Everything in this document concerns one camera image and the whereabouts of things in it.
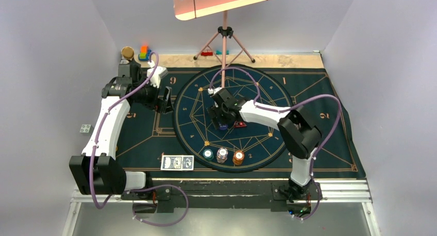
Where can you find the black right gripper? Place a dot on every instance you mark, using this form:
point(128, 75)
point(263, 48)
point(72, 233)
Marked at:
point(214, 111)

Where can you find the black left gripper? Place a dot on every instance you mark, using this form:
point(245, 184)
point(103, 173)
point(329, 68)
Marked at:
point(163, 105)

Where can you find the red triangle dealer marker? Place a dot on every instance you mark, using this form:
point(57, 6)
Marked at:
point(239, 124)

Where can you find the purple white poker chip stack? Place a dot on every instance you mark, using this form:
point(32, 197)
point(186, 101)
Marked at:
point(221, 155)

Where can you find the green poker chip stack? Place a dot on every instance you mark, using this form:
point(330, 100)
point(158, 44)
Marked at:
point(208, 154)

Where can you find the orange poker chip stack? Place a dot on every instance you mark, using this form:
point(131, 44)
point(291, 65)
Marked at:
point(238, 158)

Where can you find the blue small blind button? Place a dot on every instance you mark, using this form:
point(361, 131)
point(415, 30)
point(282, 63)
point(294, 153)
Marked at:
point(223, 127)

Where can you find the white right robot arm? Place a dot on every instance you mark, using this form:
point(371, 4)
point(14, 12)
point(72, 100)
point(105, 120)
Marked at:
point(299, 132)

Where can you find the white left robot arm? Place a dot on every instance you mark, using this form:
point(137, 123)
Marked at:
point(96, 170)

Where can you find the round dark blue mat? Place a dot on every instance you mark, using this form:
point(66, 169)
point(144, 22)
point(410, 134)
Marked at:
point(263, 147)

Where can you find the dark green poker mat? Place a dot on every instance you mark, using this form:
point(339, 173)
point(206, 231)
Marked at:
point(147, 135)

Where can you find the blue playing card deck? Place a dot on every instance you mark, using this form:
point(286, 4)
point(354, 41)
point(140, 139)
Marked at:
point(177, 163)

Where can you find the colourful toy blocks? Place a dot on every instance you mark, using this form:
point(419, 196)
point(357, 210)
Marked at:
point(144, 53)

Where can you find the teal toy block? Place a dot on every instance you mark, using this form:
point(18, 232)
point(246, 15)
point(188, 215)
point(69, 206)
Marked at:
point(218, 52)

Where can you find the gold round lid jar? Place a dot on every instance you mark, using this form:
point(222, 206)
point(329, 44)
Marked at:
point(127, 53)

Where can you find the pink tripod stand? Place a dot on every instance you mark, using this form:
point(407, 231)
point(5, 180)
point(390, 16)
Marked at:
point(227, 33)

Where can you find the grey toy brick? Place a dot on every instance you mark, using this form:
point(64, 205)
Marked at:
point(86, 128)

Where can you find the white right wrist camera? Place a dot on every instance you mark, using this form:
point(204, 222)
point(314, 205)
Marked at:
point(212, 91)

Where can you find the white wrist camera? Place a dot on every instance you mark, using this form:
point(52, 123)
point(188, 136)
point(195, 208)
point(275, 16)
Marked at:
point(212, 91)
point(155, 79)

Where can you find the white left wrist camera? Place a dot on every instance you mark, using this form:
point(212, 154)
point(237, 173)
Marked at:
point(155, 79)

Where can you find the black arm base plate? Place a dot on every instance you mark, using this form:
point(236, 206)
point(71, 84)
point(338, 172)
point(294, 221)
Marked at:
point(274, 194)

